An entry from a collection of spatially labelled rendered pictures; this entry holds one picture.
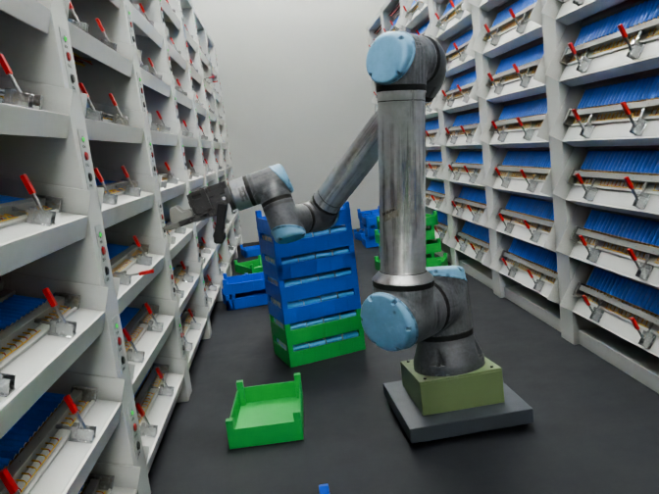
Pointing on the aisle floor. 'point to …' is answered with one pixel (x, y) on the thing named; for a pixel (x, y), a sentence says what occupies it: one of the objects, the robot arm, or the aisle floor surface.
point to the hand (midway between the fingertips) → (169, 228)
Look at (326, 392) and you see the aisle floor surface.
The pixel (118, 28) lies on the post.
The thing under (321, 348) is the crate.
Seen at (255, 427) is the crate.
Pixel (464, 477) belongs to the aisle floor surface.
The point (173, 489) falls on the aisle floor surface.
